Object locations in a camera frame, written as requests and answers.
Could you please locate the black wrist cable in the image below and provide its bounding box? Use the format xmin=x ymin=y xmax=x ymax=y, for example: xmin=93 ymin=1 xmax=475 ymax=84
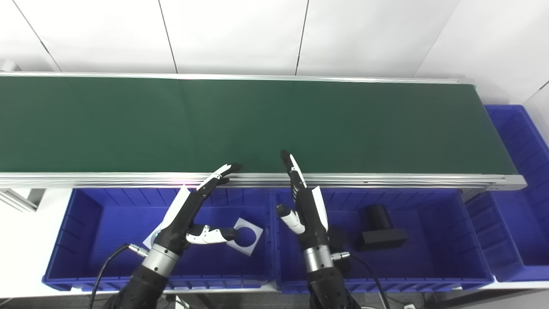
xmin=331 ymin=251 xmax=391 ymax=309
xmin=89 ymin=243 xmax=148 ymax=309

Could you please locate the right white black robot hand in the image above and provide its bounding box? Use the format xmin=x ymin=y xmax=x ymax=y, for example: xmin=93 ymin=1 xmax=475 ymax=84
xmin=276 ymin=149 xmax=330 ymax=252

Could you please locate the aluminium conveyor leg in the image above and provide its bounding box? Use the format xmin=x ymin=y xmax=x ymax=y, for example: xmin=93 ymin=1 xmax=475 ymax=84
xmin=0 ymin=188 xmax=45 ymax=213

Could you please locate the blue plastic bin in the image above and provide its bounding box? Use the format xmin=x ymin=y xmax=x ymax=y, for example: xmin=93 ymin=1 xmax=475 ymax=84
xmin=465 ymin=104 xmax=549 ymax=284
xmin=42 ymin=188 xmax=277 ymax=292
xmin=273 ymin=188 xmax=496 ymax=294

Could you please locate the green conveyor belt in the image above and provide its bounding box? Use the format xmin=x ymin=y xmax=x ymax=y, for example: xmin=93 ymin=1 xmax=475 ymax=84
xmin=0 ymin=72 xmax=527 ymax=191

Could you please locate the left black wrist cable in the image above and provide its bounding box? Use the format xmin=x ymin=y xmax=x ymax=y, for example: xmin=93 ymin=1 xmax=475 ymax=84
xmin=89 ymin=243 xmax=148 ymax=309

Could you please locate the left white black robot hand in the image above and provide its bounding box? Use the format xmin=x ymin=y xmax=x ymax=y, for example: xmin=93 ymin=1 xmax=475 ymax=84
xmin=146 ymin=163 xmax=243 ymax=258

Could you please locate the black block part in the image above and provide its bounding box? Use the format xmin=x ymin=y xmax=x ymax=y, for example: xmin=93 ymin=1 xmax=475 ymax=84
xmin=354 ymin=204 xmax=409 ymax=252

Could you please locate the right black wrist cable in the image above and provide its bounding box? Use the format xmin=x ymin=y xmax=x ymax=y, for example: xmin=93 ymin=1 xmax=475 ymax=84
xmin=331 ymin=251 xmax=391 ymax=309

